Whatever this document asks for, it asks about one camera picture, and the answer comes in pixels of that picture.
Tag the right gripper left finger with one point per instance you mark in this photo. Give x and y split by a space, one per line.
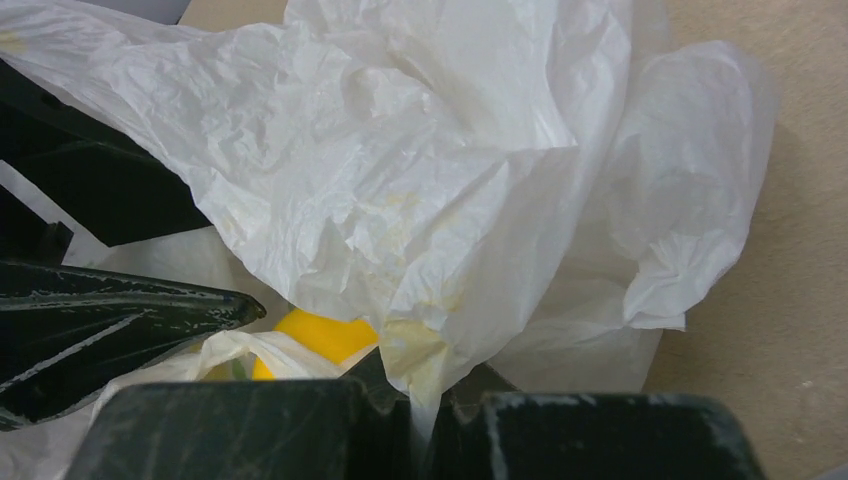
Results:
353 427

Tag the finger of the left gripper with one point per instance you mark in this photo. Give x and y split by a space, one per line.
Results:
66 332
99 176

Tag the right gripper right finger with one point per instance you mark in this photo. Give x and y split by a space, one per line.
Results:
488 429

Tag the fake yellow fruit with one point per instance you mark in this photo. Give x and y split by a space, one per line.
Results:
308 346

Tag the white plastic bag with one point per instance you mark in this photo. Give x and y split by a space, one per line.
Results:
538 186

